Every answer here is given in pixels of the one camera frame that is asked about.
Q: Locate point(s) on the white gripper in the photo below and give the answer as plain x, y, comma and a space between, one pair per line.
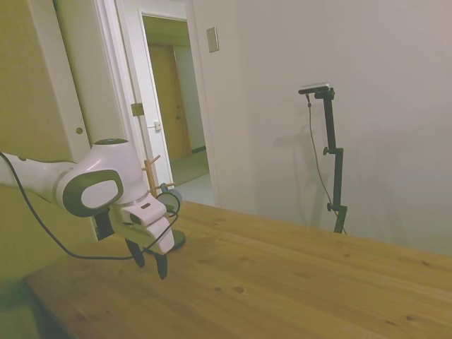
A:
148, 219

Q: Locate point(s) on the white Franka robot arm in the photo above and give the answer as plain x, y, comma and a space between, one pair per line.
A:
42, 173

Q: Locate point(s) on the blue mug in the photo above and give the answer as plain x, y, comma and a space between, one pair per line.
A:
175, 197

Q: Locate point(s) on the wooden mug tree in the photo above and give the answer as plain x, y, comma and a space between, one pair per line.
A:
150, 176

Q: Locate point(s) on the metal door latch plate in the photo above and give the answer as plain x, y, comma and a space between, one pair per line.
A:
157, 125

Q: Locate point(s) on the metal door hinge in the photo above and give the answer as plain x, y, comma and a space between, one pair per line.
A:
136, 109

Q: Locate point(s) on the wooden hallway door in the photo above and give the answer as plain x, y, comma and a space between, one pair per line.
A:
169, 106

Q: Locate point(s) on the white open door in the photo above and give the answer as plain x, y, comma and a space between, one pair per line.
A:
35, 70

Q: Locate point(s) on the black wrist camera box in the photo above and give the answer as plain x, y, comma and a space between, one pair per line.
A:
103, 226

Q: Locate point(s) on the white door frame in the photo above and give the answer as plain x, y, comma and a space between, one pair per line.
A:
134, 70

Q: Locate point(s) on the camera on black stand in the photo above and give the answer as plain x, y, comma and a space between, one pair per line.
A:
313, 141

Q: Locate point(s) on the black camera stand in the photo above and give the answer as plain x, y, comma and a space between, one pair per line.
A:
338, 176

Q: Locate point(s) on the metal wall switch plate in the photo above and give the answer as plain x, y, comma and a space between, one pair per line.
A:
212, 39

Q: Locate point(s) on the black exterior camera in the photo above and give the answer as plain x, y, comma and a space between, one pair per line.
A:
315, 88

